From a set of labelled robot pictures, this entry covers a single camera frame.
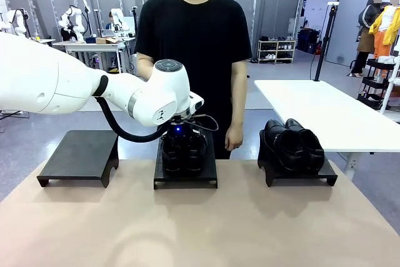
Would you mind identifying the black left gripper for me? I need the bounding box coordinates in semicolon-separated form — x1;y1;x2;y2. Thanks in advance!
161;118;201;143

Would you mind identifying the black leather emblem dress shoe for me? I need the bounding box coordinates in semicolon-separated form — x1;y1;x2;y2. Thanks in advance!
258;119;309;173
160;135;186;176

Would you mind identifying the black leather strap dress shoe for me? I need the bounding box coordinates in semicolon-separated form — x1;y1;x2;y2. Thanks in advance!
184;134;208;176
284;118;326;174

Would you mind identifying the person's right forearm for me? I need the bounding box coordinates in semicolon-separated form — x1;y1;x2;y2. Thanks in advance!
136;53;156;81

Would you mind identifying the person's left forearm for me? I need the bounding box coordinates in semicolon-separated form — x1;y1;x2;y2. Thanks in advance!
229;59;249;130

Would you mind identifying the black shoe stand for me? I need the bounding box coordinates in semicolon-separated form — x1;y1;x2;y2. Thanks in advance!
152;129;219;191
257;151;339;188
36;129;120;189

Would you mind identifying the person in black t-shirt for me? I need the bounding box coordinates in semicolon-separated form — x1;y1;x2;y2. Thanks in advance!
134;0;253;160

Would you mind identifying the person's left hand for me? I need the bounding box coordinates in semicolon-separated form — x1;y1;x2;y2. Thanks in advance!
224;123;244;152

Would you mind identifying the white background work table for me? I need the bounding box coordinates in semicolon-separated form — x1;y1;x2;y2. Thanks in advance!
52;39;126;71

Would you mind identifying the white shoe rack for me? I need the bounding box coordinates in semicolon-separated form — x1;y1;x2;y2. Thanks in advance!
257;38;296;65

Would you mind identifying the white side table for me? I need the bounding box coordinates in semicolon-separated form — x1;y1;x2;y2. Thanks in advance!
253;79;400;171

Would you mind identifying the black storage bin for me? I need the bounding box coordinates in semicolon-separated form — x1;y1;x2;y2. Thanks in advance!
296;28;322;55

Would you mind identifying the black utility cart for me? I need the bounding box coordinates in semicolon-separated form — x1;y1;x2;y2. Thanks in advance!
357;57;398;111

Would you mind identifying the mannequin with yellow jacket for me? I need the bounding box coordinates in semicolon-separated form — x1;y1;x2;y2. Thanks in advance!
368;0;400;71

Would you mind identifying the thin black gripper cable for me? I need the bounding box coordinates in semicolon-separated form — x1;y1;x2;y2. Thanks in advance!
192;114;219;133

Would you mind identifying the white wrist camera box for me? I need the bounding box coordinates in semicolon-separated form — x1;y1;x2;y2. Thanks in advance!
189;91;206;115

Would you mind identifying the thick black arm hose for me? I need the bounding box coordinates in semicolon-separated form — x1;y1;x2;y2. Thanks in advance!
94;96;164;143

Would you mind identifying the black camera pole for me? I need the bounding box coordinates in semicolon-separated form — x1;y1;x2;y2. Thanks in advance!
313;2;341;82

